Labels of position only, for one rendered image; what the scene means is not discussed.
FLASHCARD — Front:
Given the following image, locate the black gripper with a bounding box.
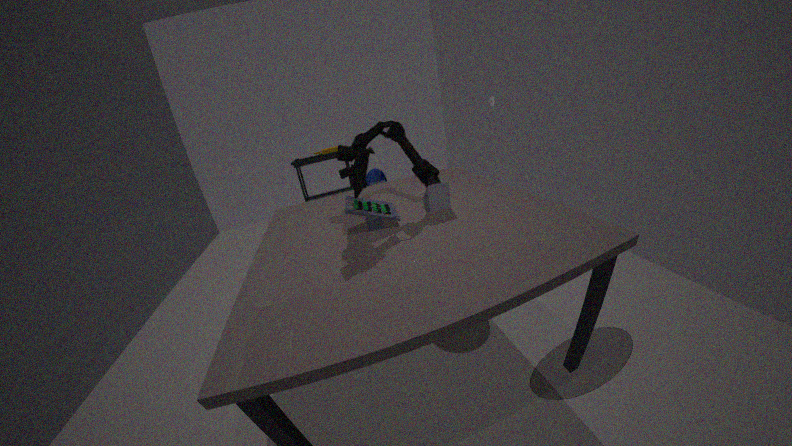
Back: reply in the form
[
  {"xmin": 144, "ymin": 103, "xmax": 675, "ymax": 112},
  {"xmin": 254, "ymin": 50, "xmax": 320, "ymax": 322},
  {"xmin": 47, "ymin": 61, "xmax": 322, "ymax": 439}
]
[{"xmin": 351, "ymin": 162, "xmax": 367, "ymax": 198}]

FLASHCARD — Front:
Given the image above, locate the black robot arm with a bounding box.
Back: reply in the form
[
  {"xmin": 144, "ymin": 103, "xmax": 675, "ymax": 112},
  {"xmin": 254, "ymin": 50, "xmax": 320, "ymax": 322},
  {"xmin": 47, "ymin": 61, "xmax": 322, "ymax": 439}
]
[{"xmin": 337, "ymin": 121, "xmax": 440, "ymax": 188}]

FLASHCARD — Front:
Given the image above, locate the grey switch panel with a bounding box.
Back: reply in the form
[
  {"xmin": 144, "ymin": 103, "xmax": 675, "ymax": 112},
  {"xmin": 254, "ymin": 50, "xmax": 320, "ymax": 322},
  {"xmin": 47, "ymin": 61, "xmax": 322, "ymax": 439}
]
[{"xmin": 346, "ymin": 196, "xmax": 400, "ymax": 231}]

